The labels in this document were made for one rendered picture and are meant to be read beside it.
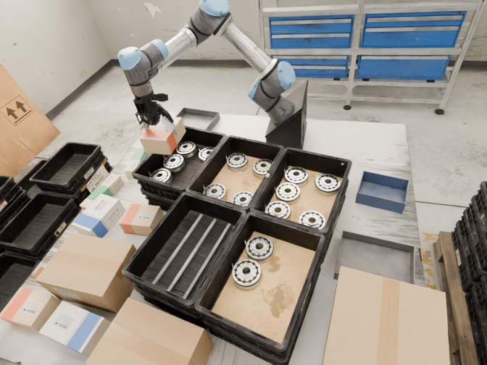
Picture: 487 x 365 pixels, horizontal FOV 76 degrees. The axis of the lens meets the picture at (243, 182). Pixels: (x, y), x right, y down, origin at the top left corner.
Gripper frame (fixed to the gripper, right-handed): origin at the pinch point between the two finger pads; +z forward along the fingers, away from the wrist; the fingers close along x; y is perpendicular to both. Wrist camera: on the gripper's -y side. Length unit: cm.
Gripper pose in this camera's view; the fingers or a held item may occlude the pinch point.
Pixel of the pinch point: (162, 132)
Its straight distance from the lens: 136.2
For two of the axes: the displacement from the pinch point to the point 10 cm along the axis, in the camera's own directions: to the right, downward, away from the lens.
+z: 1.2, 6.9, 7.2
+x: 9.6, 1.1, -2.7
